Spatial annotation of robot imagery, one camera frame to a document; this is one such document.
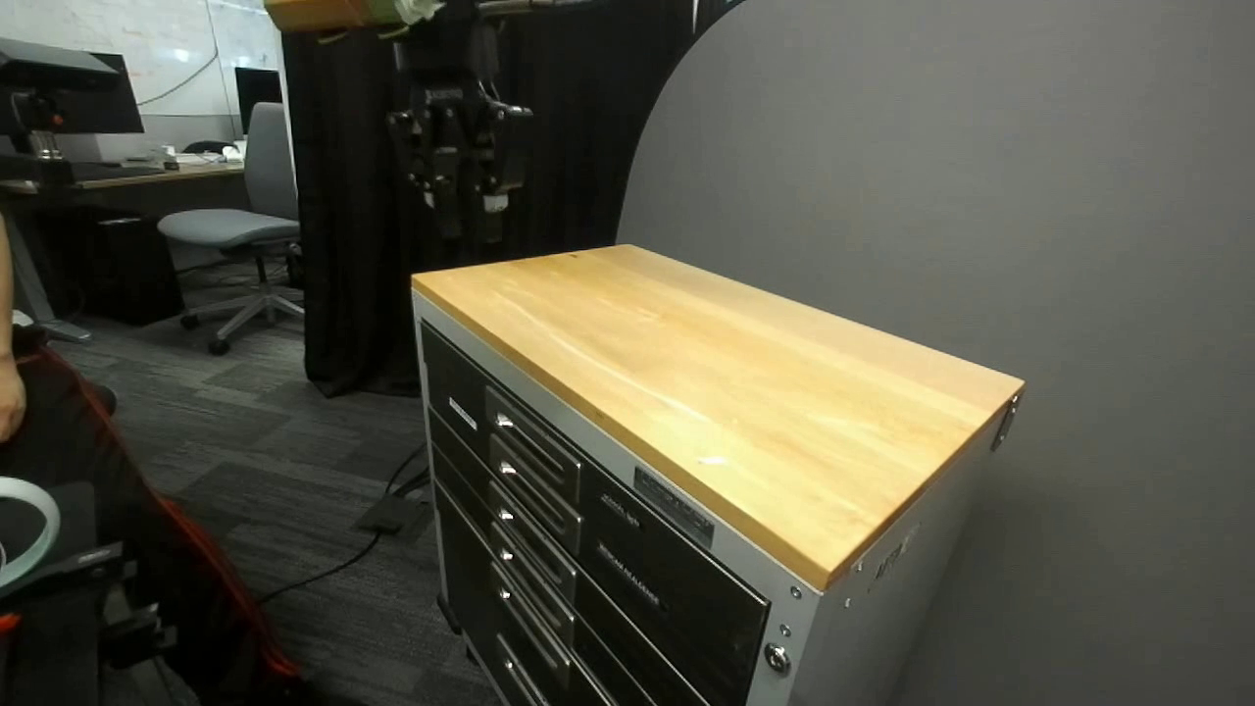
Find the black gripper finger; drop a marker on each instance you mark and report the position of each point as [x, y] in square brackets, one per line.
[497, 211]
[445, 208]

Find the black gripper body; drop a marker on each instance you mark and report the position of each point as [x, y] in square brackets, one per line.
[457, 111]

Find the grey metal cabinet wooden top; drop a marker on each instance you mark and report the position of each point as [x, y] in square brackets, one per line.
[708, 379]

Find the black under-desk cabinet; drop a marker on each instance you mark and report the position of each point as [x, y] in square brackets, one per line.
[133, 268]

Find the black curtain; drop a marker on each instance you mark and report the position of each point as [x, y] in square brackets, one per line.
[602, 130]

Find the small dark monitor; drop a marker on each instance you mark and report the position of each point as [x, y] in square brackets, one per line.
[255, 96]

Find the grey office chair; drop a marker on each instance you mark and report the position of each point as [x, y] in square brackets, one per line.
[241, 218]

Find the wooden office desk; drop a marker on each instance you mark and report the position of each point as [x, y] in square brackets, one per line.
[133, 176]

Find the black desk monitor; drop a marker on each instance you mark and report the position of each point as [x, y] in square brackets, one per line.
[71, 90]

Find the red black seat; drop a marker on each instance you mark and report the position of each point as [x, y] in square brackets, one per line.
[144, 562]

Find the grey curved backdrop panel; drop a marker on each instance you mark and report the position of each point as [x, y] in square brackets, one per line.
[984, 198]

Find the white curved tube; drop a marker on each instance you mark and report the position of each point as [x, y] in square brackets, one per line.
[40, 536]

